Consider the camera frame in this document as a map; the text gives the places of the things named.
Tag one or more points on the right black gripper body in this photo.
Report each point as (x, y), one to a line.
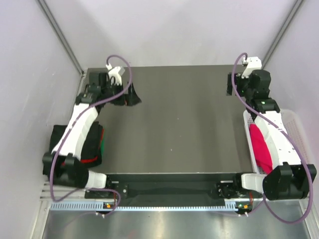
(243, 88)

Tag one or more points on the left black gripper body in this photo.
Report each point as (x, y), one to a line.
(111, 90)

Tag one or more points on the red t shirt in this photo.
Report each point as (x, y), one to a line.
(261, 152)

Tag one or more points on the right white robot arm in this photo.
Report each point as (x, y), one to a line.
(283, 176)

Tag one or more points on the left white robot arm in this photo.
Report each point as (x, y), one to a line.
(76, 147)

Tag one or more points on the white perforated plastic basket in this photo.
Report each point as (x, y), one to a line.
(295, 131)

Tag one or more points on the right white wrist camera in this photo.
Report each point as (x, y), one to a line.
(251, 64)

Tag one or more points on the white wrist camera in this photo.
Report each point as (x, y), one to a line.
(115, 74)
(251, 64)

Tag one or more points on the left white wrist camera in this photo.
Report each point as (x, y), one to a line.
(115, 74)

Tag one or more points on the right aluminium frame post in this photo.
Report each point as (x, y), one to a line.
(297, 5)

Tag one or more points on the aluminium frame post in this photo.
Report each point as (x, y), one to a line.
(297, 5)
(59, 34)

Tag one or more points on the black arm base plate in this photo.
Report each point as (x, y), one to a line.
(177, 189)

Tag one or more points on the left aluminium frame post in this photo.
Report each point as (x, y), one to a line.
(59, 34)

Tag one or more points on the slotted grey cable duct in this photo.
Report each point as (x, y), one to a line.
(101, 206)

